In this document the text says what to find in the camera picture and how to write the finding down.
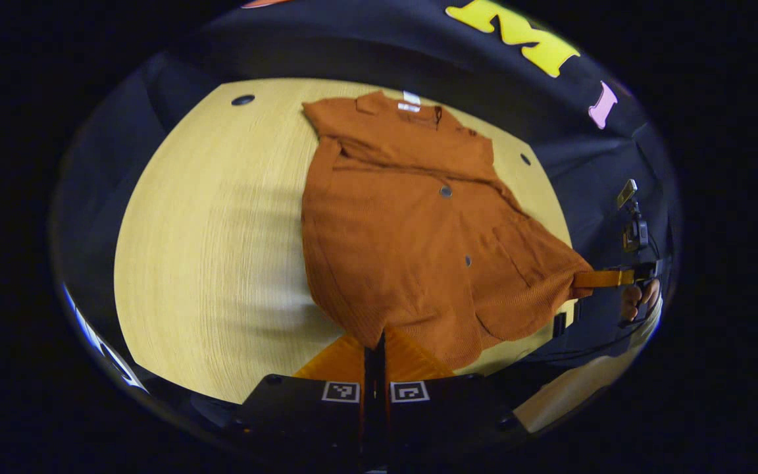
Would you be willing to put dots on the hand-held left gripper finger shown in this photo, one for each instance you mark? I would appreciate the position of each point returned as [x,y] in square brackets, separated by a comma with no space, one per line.
[382,421]
[371,408]

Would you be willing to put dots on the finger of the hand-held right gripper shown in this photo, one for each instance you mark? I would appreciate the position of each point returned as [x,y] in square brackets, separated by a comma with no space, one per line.
[603,278]

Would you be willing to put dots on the orange coat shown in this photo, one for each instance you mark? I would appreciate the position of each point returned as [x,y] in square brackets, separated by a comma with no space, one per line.
[405,250]

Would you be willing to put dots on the black table leg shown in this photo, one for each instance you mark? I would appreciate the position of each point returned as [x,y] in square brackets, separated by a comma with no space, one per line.
[560,325]

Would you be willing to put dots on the white paper strip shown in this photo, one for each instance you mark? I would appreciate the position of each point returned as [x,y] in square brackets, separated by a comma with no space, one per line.
[411,97]

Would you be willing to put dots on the black backdrop cloth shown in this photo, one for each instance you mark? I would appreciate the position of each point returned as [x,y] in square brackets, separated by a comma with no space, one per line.
[353,52]

